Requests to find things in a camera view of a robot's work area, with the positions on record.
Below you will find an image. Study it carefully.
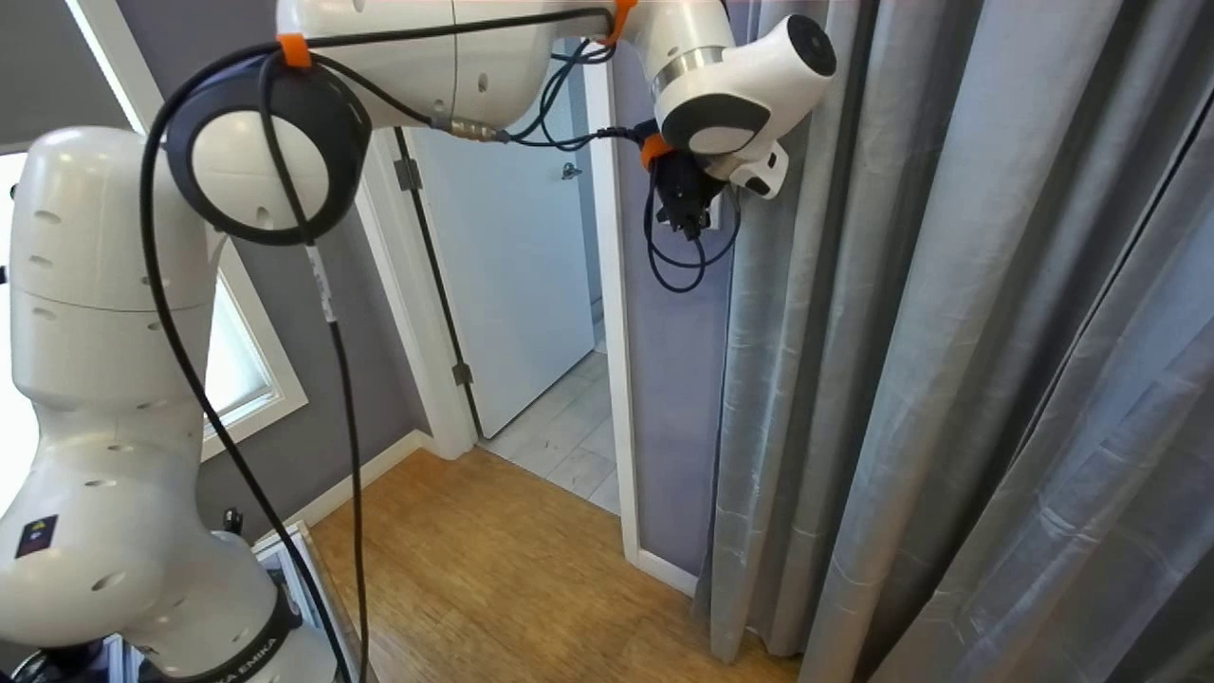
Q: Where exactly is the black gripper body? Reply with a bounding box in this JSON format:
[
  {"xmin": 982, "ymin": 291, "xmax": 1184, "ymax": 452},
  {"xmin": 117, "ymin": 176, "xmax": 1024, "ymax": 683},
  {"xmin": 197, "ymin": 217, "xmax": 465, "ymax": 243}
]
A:
[{"xmin": 648, "ymin": 147, "xmax": 736, "ymax": 243}]

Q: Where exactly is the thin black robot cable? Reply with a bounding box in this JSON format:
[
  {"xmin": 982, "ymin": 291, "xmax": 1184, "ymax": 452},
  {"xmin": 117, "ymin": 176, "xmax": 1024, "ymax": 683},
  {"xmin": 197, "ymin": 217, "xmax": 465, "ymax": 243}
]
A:
[{"xmin": 254, "ymin": 52, "xmax": 375, "ymax": 683}]

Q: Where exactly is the grey pleated curtain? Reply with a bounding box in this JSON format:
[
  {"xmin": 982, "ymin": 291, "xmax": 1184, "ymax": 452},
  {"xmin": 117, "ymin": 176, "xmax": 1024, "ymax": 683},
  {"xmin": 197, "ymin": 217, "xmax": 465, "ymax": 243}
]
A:
[{"xmin": 698, "ymin": 0, "xmax": 1214, "ymax": 683}]

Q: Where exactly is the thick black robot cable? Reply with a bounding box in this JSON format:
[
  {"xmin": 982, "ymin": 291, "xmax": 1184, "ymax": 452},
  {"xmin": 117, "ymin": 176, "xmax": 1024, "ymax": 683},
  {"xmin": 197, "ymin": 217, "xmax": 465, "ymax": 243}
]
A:
[{"xmin": 131, "ymin": 3, "xmax": 626, "ymax": 683}]

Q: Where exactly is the white wall light switch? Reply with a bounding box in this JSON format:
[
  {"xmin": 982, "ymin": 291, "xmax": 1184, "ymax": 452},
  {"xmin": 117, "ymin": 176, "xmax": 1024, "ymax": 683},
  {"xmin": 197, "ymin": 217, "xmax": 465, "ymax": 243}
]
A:
[{"xmin": 700, "ymin": 186, "xmax": 744, "ymax": 236}]

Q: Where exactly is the white framed window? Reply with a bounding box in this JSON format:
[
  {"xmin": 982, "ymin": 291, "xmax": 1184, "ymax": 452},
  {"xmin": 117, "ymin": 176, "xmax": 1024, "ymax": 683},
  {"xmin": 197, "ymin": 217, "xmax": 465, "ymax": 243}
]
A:
[{"xmin": 0, "ymin": 0, "xmax": 309, "ymax": 513}]

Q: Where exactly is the robot mounting platform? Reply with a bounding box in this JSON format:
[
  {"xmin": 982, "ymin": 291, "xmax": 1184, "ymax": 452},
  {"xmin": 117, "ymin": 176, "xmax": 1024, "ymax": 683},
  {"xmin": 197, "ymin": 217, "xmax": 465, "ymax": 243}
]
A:
[{"xmin": 244, "ymin": 513, "xmax": 370, "ymax": 683}]

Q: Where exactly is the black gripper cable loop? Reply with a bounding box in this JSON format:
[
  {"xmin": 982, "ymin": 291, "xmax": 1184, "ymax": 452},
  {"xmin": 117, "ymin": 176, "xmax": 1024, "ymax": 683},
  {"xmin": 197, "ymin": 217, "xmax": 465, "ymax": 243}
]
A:
[{"xmin": 639, "ymin": 186, "xmax": 746, "ymax": 301}]

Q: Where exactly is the blue cable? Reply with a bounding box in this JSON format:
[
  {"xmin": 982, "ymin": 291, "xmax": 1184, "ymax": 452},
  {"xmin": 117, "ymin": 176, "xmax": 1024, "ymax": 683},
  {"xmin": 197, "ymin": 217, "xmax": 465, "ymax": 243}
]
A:
[{"xmin": 500, "ymin": 37, "xmax": 665, "ymax": 157}]

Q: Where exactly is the pale door with knob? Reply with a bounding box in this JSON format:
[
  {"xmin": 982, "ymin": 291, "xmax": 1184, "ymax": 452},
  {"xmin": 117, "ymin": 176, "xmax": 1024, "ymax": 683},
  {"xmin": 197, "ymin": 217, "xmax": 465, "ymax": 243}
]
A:
[{"xmin": 397, "ymin": 74, "xmax": 612, "ymax": 443}]

